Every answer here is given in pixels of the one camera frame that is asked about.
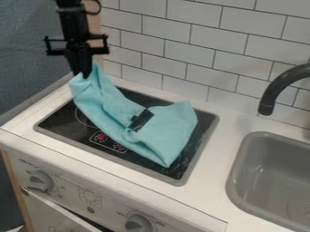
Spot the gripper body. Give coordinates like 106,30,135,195
42,32,111,57

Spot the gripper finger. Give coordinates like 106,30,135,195
77,48,95,80
63,48,82,76

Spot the light blue cloth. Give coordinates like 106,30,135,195
67,61,200,169

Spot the toy stove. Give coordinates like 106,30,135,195
33,85,222,187

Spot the tap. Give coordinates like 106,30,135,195
257,63,310,117

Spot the toy sink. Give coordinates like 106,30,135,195
225,130,310,232

